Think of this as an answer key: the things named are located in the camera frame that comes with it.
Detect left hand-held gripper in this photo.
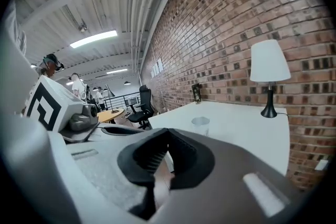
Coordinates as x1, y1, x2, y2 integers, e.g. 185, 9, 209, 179
26, 75, 144, 143

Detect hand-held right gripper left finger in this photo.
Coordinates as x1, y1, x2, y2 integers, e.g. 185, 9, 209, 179
65, 127, 169, 221

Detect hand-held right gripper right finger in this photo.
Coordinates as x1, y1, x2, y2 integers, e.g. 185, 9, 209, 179
151, 127, 313, 224

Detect white patterned cup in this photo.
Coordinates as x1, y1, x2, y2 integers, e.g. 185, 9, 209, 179
191, 116, 211, 137

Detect round wooden table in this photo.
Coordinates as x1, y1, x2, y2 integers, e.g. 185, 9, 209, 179
97, 108, 125, 124

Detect black office chair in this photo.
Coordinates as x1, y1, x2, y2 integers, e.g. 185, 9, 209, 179
127, 84, 156, 130

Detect black metal railing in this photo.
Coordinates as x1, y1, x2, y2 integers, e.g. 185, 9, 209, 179
103, 91, 141, 111

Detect grey desk lamp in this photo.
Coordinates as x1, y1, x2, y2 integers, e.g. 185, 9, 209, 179
104, 83, 119, 114

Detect white paper sheets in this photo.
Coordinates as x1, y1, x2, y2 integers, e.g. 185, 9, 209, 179
151, 58, 164, 78

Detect dark patterned container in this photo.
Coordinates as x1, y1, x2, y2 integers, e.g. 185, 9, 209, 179
191, 83, 203, 104

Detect long ceiling tube light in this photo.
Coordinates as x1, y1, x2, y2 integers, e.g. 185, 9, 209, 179
69, 30, 118, 49

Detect white shade black table lamp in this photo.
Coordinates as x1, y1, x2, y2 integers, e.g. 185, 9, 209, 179
249, 39, 292, 119

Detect white ceiling pipes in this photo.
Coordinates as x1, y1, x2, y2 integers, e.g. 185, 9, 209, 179
130, 0, 200, 74

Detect person's grey shirt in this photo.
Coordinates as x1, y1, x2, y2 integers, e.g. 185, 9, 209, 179
4, 5, 28, 59

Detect grey gripper camera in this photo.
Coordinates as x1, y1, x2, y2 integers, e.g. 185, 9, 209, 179
68, 103, 100, 132

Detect white wall socket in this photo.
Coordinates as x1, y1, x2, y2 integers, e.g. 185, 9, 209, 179
314, 159, 329, 172

